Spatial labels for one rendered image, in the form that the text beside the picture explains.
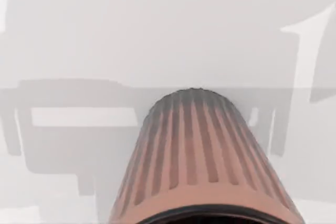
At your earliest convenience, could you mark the ribbed terracotta plant pot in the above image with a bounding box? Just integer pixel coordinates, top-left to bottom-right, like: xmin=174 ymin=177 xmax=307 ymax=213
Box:
xmin=108 ymin=87 xmax=307 ymax=224

